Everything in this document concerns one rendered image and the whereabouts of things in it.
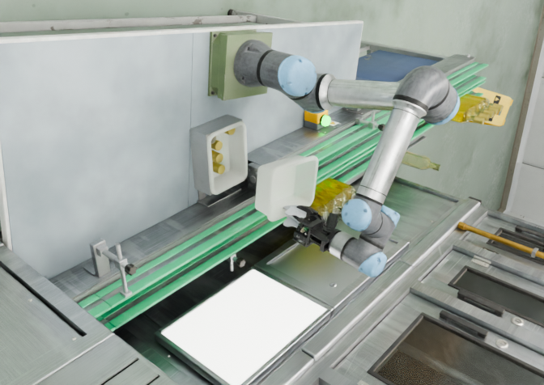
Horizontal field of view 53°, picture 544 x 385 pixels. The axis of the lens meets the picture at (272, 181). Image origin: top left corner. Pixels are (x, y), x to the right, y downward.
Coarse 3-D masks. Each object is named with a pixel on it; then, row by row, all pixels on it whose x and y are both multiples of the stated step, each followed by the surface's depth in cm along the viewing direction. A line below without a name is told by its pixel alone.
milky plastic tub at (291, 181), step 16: (288, 160) 169; (304, 160) 168; (272, 176) 158; (288, 176) 176; (304, 176) 177; (256, 192) 166; (272, 192) 160; (288, 192) 179; (304, 192) 179; (256, 208) 167; (272, 208) 170
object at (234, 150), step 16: (224, 128) 178; (240, 128) 186; (208, 144) 175; (224, 144) 191; (240, 144) 189; (208, 160) 178; (224, 160) 193; (240, 160) 192; (224, 176) 193; (240, 176) 194
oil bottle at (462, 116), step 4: (460, 108) 276; (460, 112) 272; (464, 112) 272; (468, 112) 272; (456, 116) 275; (460, 116) 273; (464, 116) 272; (468, 116) 271; (472, 116) 271; (476, 116) 270; (480, 116) 270; (452, 120) 277; (456, 120) 275; (460, 120) 274; (464, 120) 272; (468, 120) 272; (472, 120) 271; (476, 120) 269; (480, 120) 268; (484, 120) 269
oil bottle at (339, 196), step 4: (320, 184) 208; (316, 188) 206; (320, 188) 206; (324, 188) 206; (328, 188) 206; (332, 188) 206; (320, 192) 204; (324, 192) 203; (328, 192) 203; (332, 192) 203; (336, 192) 203; (340, 192) 203; (328, 196) 202; (332, 196) 201; (336, 196) 201; (340, 196) 201; (344, 196) 202; (336, 200) 200; (340, 200) 200; (344, 200) 201; (340, 204) 200
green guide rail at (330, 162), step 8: (464, 80) 305; (472, 80) 305; (480, 80) 304; (456, 88) 294; (464, 88) 293; (368, 136) 239; (376, 136) 240; (352, 144) 232; (360, 144) 232; (368, 144) 232; (336, 152) 225; (344, 152) 226; (352, 152) 225; (360, 152) 226; (320, 160) 219; (328, 160) 219; (336, 160) 218; (344, 160) 218; (320, 168) 213; (328, 168) 212; (320, 176) 207
